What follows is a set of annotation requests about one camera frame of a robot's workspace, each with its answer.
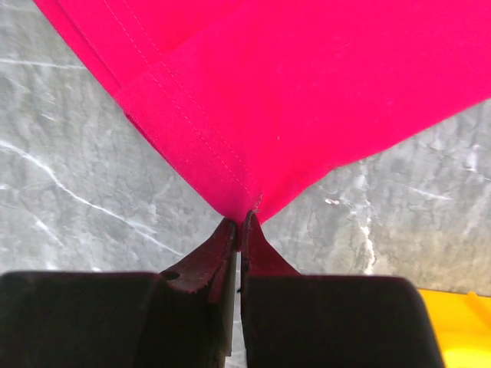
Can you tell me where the yellow plastic tray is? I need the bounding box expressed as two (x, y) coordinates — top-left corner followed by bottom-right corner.
(419, 289), (491, 368)

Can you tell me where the pink t shirt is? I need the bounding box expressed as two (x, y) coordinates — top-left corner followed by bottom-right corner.
(38, 1), (490, 222)

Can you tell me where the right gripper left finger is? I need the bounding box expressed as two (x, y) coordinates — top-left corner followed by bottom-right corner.
(145, 219), (237, 367)

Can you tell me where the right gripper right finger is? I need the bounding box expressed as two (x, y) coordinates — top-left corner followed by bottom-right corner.
(240, 211), (302, 280)

